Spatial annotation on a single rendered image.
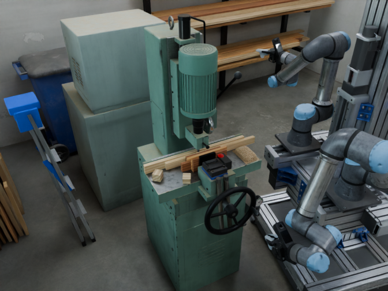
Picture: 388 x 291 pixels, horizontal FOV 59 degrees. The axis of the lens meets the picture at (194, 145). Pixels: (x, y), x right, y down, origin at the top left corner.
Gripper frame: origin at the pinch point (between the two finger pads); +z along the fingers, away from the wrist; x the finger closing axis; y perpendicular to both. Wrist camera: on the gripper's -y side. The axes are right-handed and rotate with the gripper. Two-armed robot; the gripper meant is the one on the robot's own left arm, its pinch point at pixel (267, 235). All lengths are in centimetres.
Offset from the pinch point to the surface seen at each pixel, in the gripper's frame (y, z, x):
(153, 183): -34, 29, -39
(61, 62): -129, 180, -53
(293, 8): -146, 189, 210
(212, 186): -27.9, 11.7, -16.0
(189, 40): -97, 14, -9
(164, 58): -92, 25, -19
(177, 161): -40, 33, -23
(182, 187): -29.4, 21.8, -27.7
